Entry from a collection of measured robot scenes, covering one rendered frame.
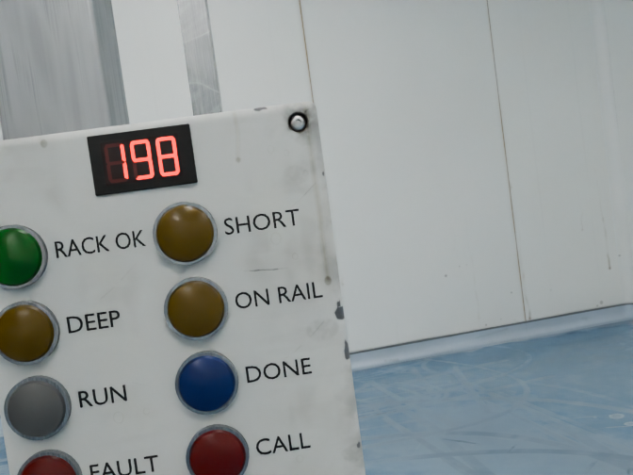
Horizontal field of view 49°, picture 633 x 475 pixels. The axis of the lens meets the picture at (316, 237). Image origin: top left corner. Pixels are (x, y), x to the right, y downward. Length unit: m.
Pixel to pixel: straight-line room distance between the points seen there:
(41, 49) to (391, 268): 3.95
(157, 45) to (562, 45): 2.52
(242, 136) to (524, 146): 4.34
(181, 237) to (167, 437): 0.10
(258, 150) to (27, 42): 0.15
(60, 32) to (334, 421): 0.25
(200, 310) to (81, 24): 0.18
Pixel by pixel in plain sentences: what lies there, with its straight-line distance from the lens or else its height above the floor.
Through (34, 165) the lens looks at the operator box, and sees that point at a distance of 0.36.
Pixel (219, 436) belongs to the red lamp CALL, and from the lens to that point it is 0.35.
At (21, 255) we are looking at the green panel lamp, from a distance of 0.35.
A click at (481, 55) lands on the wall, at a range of 4.62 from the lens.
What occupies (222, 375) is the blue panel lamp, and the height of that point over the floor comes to 0.96.
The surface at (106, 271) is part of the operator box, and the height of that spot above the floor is 1.02.
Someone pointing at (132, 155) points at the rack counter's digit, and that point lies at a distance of 0.34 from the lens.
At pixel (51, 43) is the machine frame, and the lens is 0.42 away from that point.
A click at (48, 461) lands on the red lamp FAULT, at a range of 0.37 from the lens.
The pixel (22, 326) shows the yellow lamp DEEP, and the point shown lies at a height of 1.00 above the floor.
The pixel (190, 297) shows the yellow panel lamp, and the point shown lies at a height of 1.00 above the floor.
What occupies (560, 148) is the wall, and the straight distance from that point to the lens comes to 4.78.
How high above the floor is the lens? 1.04
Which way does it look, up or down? 3 degrees down
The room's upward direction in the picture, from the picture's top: 8 degrees counter-clockwise
